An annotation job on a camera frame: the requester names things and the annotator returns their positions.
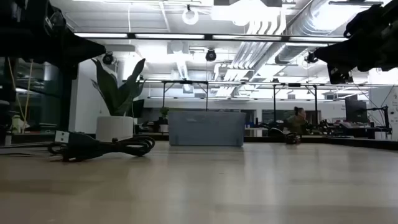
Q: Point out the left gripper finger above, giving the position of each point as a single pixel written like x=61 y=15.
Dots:
x=82 y=48

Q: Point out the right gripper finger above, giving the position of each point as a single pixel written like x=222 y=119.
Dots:
x=339 y=53

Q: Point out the translucent grey plastic bin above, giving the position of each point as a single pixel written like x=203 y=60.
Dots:
x=206 y=129

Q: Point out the black ceiling spotlight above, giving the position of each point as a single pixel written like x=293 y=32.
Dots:
x=108 y=58
x=310 y=58
x=211 y=55

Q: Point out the black computer monitor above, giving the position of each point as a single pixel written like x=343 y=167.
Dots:
x=356 y=110
x=139 y=108

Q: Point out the person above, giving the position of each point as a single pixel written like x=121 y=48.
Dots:
x=297 y=123

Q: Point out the snake plant in white pot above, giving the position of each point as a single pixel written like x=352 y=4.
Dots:
x=114 y=127

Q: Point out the long linear ceiling light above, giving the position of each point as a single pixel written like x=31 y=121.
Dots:
x=169 y=36

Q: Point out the white bottle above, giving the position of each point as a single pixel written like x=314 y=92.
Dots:
x=17 y=124

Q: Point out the small green potted plant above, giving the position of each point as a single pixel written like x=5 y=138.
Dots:
x=163 y=119

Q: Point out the silver ventilation duct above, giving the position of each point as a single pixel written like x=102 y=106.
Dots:
x=311 y=21

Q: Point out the black metal rig frame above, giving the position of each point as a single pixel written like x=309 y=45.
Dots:
x=294 y=85
x=185 y=82

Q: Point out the black aluminium table frame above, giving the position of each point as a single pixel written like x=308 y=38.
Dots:
x=357 y=143

